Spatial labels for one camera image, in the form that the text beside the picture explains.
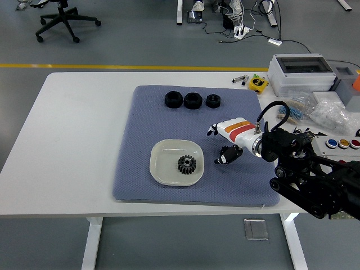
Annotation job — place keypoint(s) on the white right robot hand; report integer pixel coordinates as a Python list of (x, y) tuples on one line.
[(239, 132)]

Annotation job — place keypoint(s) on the small black gear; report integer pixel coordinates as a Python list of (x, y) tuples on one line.
[(224, 148)]

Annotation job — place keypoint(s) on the large black gear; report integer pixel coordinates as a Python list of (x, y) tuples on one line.
[(186, 164)]

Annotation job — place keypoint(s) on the small black hex nut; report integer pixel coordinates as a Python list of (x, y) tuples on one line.
[(213, 101)]

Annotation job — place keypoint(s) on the large black hex nut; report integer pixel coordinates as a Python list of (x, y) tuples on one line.
[(173, 99), (192, 100)]

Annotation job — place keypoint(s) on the grey push-button control box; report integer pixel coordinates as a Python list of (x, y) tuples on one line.
[(326, 150)]

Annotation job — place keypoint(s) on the white flat box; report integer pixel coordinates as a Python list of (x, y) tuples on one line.
[(326, 97)]

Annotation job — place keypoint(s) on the grey plastic box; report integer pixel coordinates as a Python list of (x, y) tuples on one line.
[(344, 90)]

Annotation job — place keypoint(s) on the silver black marker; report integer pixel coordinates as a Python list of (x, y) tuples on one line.
[(244, 82), (239, 79)]

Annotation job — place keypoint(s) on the yellow tape measure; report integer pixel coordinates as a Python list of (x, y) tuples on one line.
[(257, 84)]

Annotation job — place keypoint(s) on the blue resistor tape roll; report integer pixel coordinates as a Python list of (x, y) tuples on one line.
[(295, 112)]

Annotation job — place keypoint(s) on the black electronic module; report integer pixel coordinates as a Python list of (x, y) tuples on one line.
[(306, 134)]

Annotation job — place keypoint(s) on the blue-grey textured mat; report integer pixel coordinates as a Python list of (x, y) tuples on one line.
[(168, 126)]

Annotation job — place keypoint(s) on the white square plate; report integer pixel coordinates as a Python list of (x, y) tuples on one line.
[(163, 163)]

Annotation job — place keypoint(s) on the clear bag of white parts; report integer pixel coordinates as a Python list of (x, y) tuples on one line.
[(332, 114)]

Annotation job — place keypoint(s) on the white power adapter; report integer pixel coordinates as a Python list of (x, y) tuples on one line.
[(275, 41)]

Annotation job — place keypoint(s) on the metal floor socket plate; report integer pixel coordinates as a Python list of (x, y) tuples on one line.
[(256, 229)]

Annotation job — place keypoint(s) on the white power strip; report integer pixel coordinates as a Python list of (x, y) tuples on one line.
[(241, 31)]

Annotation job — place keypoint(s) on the black power brick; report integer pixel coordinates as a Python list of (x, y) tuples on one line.
[(227, 21)]

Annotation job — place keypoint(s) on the white desk leg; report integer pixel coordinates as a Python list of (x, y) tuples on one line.
[(271, 15), (345, 5), (179, 12)]

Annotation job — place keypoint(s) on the black desk phone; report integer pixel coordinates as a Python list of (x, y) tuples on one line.
[(194, 17)]

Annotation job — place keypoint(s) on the white right table leg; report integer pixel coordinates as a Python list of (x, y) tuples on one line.
[(294, 244)]

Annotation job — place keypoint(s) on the white table leg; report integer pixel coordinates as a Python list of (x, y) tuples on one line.
[(91, 244), (294, 244)]

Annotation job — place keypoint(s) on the orange object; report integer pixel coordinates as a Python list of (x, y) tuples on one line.
[(357, 83)]

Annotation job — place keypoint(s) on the white left table leg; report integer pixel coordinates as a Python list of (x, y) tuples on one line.
[(91, 244)]

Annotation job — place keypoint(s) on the black office chair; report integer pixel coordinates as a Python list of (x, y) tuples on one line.
[(60, 17)]

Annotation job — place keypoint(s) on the silver metal object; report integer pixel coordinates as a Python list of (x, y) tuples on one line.
[(22, 6)]

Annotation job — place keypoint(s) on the grey electrical enclosure box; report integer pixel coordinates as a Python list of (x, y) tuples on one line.
[(301, 78)]

